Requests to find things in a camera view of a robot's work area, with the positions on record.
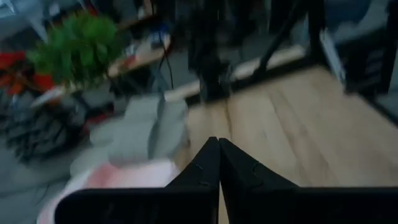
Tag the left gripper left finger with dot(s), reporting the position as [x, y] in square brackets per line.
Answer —
[174, 205]

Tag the black aluminium rig frame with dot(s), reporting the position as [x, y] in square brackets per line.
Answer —
[315, 31]

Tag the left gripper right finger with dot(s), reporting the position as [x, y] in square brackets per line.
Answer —
[280, 205]

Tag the pink rubber slide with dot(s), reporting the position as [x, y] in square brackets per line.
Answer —
[140, 175]

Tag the red frame cart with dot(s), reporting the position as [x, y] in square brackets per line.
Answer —
[15, 62]

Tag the green potted plant black pot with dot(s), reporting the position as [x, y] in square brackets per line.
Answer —
[81, 46]

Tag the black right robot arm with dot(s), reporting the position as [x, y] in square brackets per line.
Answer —
[211, 46]

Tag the grey rubber slide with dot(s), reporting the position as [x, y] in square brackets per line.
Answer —
[140, 107]
[130, 149]

